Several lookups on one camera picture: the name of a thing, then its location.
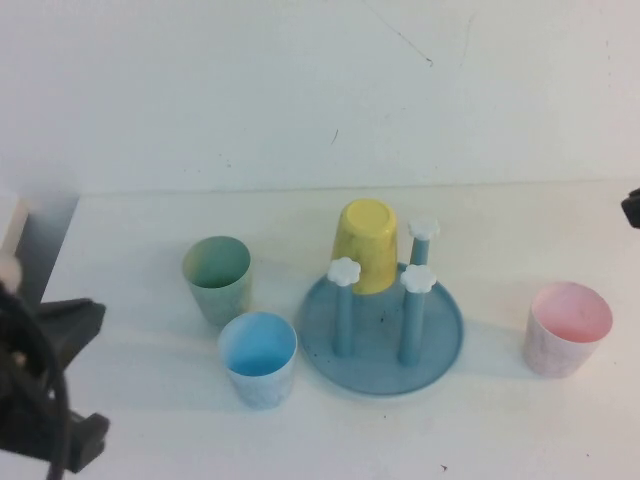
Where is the blue cup stand with pegs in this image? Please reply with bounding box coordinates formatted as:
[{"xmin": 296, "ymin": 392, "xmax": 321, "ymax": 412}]
[{"xmin": 297, "ymin": 218, "xmax": 465, "ymax": 397}]

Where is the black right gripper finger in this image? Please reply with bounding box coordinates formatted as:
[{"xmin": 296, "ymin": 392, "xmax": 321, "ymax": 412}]
[{"xmin": 621, "ymin": 188, "xmax": 640, "ymax": 227}]

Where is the blue plastic cup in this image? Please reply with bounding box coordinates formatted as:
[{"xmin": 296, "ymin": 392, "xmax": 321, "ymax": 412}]
[{"xmin": 217, "ymin": 311, "xmax": 299, "ymax": 412}]

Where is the yellow plastic cup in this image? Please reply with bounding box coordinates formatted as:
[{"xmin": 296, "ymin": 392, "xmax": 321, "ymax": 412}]
[{"xmin": 330, "ymin": 198, "xmax": 399, "ymax": 296}]

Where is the pink plastic cup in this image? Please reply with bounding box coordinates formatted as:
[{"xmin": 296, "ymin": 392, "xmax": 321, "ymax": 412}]
[{"xmin": 523, "ymin": 281, "xmax": 614, "ymax": 380}]

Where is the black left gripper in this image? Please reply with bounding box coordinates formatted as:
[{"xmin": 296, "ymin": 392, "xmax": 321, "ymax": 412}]
[{"xmin": 0, "ymin": 282, "xmax": 112, "ymax": 480}]

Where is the green plastic cup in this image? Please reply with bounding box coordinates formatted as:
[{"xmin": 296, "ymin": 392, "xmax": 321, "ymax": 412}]
[{"xmin": 181, "ymin": 235, "xmax": 253, "ymax": 327}]

